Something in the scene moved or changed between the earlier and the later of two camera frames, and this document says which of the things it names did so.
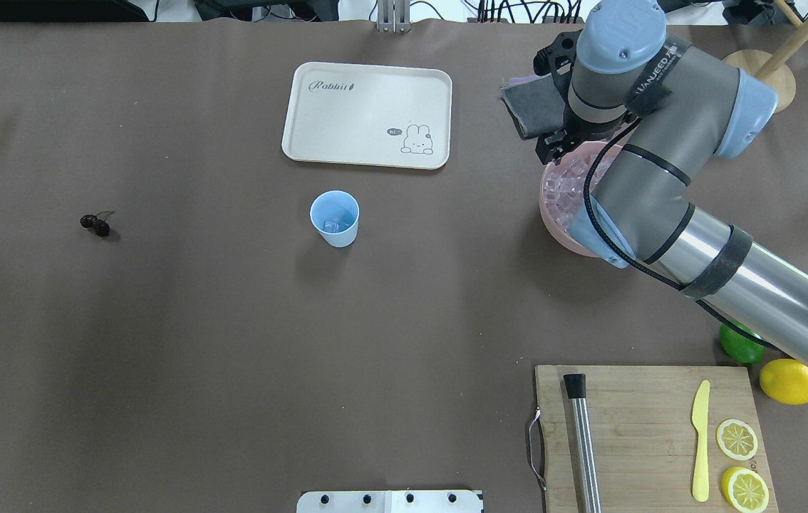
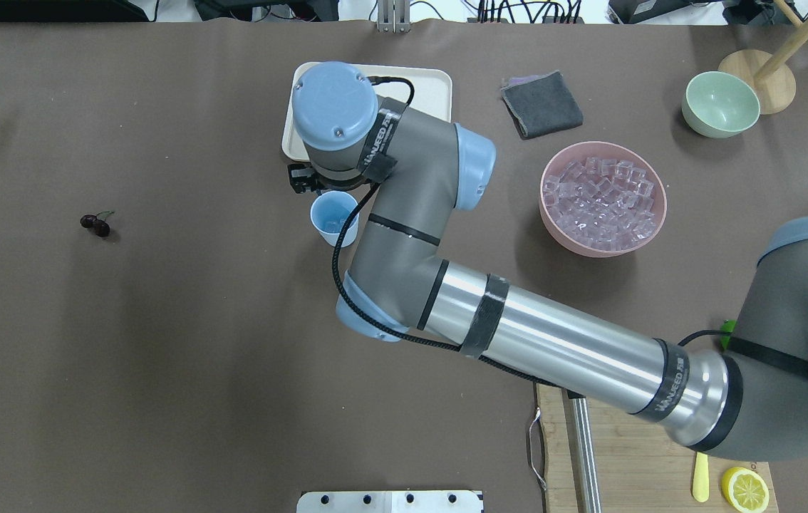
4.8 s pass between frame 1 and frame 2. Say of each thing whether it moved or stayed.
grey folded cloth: stayed
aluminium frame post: stayed
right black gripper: moved
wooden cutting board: stayed
